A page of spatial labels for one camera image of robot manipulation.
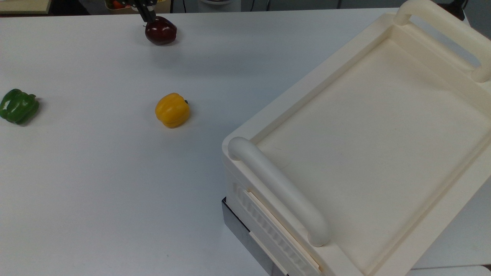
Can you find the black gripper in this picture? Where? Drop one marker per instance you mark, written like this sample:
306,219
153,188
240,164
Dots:
142,2

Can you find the dark red bell pepper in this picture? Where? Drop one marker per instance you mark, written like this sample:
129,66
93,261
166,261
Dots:
161,31

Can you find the yellow bell pepper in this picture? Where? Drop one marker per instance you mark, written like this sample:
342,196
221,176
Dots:
172,110

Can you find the beige flat board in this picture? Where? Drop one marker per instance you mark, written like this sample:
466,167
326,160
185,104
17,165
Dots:
23,5

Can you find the green bell pepper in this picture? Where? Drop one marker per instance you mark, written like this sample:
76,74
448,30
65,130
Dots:
17,106

